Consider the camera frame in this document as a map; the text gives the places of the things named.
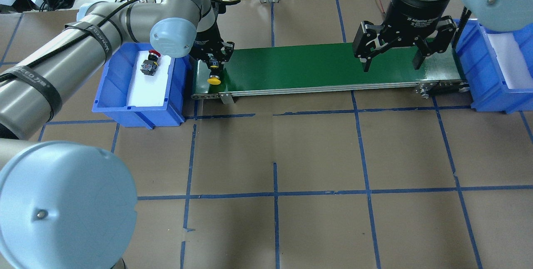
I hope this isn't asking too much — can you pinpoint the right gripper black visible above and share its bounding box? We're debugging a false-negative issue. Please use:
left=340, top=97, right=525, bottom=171
left=354, top=0, right=456, bottom=73

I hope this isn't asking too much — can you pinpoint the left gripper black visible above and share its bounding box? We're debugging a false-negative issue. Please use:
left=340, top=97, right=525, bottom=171
left=189, top=11, right=234, bottom=69

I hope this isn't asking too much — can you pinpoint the yellow push button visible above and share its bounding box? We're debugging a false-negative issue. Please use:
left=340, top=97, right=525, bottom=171
left=207, top=57, right=223, bottom=85

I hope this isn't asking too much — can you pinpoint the red push button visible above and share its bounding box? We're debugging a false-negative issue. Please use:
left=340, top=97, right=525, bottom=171
left=140, top=50, right=161, bottom=76

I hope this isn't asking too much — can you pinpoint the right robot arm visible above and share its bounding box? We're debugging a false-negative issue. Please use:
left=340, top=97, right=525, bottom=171
left=352, top=0, right=532, bottom=72

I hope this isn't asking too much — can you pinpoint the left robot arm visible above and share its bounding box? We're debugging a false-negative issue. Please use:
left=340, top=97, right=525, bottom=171
left=0, top=0, right=234, bottom=269

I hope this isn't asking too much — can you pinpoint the green conveyor belt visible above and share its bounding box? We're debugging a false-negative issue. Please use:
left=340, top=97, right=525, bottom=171
left=192, top=43, right=469, bottom=103

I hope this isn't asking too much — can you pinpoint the white foam pad left bin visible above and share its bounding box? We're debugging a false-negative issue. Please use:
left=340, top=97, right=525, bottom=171
left=126, top=50, right=172, bottom=107

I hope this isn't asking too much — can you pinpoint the white foam pad bin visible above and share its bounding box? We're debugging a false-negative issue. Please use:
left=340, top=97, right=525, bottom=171
left=487, top=32, right=533, bottom=89
left=126, top=50, right=172, bottom=107

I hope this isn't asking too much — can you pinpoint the blue bin left side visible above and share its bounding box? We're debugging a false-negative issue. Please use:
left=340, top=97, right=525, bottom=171
left=92, top=43, right=192, bottom=130

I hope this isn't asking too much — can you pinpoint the blue bin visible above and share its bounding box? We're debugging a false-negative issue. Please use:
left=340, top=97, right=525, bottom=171
left=92, top=43, right=192, bottom=130
left=456, top=19, right=533, bottom=114

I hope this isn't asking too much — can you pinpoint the blue bin right side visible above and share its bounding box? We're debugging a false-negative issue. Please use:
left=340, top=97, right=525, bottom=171
left=456, top=19, right=533, bottom=114

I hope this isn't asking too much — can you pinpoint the white foam pad right bin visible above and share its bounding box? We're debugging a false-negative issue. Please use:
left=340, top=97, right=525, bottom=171
left=487, top=32, right=533, bottom=89

